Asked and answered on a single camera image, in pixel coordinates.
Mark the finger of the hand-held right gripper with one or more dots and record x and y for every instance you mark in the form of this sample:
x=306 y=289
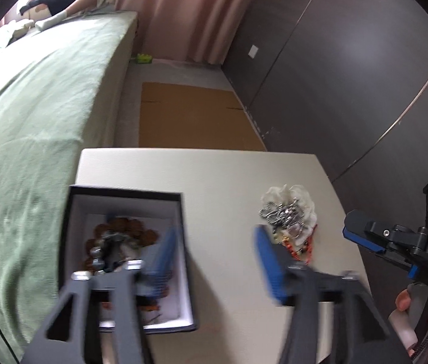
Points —
x=362 y=231
x=411 y=272

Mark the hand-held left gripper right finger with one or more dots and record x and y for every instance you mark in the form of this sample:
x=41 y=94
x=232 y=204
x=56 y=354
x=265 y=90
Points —
x=266 y=263

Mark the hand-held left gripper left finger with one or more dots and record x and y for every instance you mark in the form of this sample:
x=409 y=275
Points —
x=162 y=259

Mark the black jewelry box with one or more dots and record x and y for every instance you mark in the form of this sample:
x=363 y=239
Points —
x=85 y=204

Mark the person's right hand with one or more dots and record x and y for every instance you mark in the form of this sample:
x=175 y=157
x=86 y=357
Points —
x=402 y=320

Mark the silver and black pendant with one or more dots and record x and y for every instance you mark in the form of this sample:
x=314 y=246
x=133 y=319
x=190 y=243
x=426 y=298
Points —
x=107 y=252

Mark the brown cardboard sheet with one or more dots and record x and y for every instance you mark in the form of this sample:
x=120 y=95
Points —
x=195 y=115

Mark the dark brown wardrobe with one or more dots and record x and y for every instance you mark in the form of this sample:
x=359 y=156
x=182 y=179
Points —
x=343 y=76

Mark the beige bed mattress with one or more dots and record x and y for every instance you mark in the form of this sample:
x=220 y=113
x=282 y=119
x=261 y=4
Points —
x=119 y=83

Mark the green bed blanket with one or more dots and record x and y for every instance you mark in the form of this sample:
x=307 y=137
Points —
x=28 y=121

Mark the small green object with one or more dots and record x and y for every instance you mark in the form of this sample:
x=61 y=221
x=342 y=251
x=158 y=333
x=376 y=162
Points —
x=142 y=58

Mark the pink curtain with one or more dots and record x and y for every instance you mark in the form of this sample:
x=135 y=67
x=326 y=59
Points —
x=183 y=11

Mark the white wall switch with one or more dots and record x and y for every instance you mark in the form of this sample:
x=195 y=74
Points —
x=253 y=51

